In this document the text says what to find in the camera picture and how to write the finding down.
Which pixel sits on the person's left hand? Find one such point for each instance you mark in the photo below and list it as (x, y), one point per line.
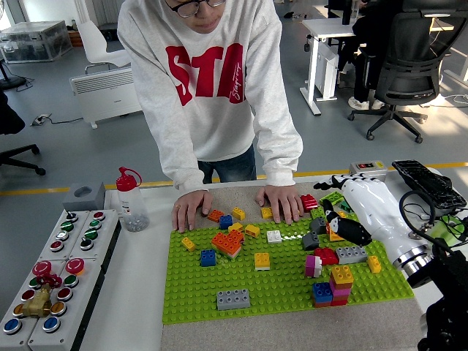
(281, 201)

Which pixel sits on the person's right hand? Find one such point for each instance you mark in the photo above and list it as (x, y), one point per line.
(190, 210)

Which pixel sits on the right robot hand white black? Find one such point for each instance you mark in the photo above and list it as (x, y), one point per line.
(380, 212)

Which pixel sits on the orange layered brick stack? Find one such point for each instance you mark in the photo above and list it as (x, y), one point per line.
(226, 243)

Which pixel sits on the yellow on white brick stack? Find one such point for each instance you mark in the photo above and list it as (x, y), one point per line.
(262, 260)

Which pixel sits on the green studded baseplate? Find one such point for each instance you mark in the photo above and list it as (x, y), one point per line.
(190, 292)

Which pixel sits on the person's left forearm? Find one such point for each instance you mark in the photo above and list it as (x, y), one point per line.
(281, 153)

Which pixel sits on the person's right forearm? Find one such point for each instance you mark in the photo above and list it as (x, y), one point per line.
(179, 161)

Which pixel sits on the orange two-by-two brick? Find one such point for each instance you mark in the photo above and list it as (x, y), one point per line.
(215, 215)

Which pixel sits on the red sloped brick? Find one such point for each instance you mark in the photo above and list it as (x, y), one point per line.
(310, 202)
(325, 256)

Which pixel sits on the yellow narrow brick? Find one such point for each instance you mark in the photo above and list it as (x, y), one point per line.
(188, 244)
(374, 264)

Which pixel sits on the dark green small brick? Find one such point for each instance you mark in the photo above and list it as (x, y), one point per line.
(345, 207)

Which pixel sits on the white two-by-two brick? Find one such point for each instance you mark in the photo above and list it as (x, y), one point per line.
(274, 237)

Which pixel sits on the blue two-by-two brick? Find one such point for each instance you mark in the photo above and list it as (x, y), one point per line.
(226, 222)
(208, 257)

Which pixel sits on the lime green long brick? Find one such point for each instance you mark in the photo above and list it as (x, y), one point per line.
(317, 213)
(331, 200)

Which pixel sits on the dark grey sloped brick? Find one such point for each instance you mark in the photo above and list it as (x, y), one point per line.
(317, 226)
(311, 241)

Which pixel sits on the grey two-by-four brick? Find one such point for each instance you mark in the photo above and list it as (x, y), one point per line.
(351, 254)
(233, 299)

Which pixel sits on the yellow two-by-four brick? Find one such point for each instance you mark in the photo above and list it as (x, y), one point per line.
(334, 236)

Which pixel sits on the black wrapped keyboard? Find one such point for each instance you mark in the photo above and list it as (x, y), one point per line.
(428, 184)

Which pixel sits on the clear bottle red cap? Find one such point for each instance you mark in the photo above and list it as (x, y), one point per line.
(131, 212)

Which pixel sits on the grey four-button control box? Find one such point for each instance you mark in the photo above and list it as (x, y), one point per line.
(109, 234)
(67, 226)

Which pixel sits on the grey block round hole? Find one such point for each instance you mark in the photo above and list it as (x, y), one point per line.
(95, 199)

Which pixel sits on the grey-brown mat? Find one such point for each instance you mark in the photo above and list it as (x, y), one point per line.
(292, 329)

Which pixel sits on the seated person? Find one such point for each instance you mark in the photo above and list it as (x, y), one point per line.
(363, 80)

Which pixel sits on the white computer tower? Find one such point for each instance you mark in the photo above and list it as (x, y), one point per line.
(327, 73)

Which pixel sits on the white panel heater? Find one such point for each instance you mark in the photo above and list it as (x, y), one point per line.
(106, 97)

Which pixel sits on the black mesh office chair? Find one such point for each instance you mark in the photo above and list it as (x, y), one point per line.
(413, 66)

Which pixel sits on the grey emergency-stop button box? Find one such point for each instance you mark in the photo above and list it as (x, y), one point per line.
(73, 329)
(42, 268)

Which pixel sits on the white standing desk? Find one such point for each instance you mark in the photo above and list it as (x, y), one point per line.
(462, 73)
(325, 29)

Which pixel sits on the grey floor socket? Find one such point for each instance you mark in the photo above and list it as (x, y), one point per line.
(40, 120)

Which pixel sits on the brass valve red handwheel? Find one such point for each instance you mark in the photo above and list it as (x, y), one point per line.
(36, 305)

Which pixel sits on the black swivel chair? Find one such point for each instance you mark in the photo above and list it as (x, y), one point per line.
(18, 153)

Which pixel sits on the white plastic chair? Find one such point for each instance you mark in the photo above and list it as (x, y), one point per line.
(95, 44)

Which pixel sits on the black wheeled dolly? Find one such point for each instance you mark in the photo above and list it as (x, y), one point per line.
(109, 34)

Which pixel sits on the black stand base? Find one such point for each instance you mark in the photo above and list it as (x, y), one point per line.
(11, 82)

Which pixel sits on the clear storage crate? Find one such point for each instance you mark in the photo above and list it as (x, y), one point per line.
(34, 40)

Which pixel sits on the grey switch box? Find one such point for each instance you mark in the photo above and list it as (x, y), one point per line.
(367, 167)

